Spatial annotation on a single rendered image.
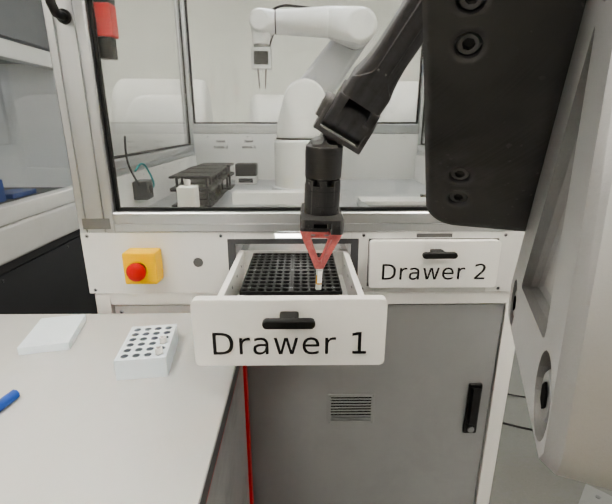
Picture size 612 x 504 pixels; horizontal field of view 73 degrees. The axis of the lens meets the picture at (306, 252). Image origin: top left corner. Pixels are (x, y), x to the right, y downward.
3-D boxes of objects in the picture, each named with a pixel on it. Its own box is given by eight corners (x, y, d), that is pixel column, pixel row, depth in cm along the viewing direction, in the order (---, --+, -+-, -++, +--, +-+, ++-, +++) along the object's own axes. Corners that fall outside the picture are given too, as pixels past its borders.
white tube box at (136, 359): (168, 376, 71) (165, 357, 70) (116, 380, 69) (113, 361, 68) (178, 340, 82) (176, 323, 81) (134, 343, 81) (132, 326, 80)
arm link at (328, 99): (329, 89, 59) (379, 121, 60) (325, 90, 69) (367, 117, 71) (288, 163, 62) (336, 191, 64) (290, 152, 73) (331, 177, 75)
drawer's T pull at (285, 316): (315, 329, 58) (315, 320, 57) (261, 330, 58) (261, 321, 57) (314, 318, 61) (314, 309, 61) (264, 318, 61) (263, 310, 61)
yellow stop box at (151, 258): (157, 285, 89) (153, 254, 87) (123, 286, 89) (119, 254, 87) (164, 277, 94) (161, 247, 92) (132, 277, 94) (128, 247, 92)
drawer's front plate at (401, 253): (495, 287, 94) (502, 240, 91) (368, 288, 94) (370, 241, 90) (492, 284, 96) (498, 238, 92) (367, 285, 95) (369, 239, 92)
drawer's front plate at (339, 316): (383, 365, 64) (388, 299, 60) (195, 366, 63) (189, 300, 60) (381, 358, 65) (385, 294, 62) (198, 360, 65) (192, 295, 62)
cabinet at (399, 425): (490, 547, 120) (536, 292, 96) (134, 551, 118) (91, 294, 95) (408, 365, 210) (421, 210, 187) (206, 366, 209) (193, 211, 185)
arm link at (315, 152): (306, 140, 60) (345, 141, 60) (305, 135, 67) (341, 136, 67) (304, 187, 63) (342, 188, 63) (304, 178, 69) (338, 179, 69)
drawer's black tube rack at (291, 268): (341, 325, 72) (342, 291, 71) (241, 325, 72) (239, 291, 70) (332, 279, 94) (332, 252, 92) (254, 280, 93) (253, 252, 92)
